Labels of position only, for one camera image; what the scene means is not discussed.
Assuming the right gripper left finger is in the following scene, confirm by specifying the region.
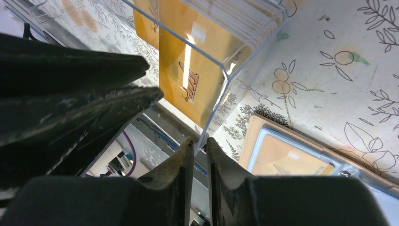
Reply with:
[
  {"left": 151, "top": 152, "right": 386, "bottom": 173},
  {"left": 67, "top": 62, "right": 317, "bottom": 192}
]
[{"left": 0, "top": 138, "right": 194, "bottom": 226}]

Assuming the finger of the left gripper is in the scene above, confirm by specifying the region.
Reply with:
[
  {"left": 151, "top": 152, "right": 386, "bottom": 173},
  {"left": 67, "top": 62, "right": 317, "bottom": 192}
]
[
  {"left": 0, "top": 87, "right": 163, "bottom": 189},
  {"left": 0, "top": 34, "right": 150, "bottom": 97}
]

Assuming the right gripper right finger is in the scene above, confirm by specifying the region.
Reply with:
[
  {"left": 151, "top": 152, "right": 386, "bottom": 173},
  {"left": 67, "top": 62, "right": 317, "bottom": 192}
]
[{"left": 206, "top": 137, "right": 388, "bottom": 226}]

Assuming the yellow credit card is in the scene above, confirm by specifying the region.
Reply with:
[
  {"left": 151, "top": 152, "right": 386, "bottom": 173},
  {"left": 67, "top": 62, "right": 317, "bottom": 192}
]
[
  {"left": 247, "top": 134, "right": 335, "bottom": 176},
  {"left": 159, "top": 0, "right": 253, "bottom": 128}
]

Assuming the floral tablecloth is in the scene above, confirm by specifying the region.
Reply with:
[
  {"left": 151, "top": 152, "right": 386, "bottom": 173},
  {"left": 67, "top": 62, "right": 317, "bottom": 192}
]
[{"left": 28, "top": 0, "right": 399, "bottom": 188}]

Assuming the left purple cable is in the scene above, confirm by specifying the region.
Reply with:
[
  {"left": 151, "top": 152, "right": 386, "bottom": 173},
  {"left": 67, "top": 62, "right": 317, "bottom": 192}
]
[{"left": 123, "top": 131, "right": 138, "bottom": 177}]

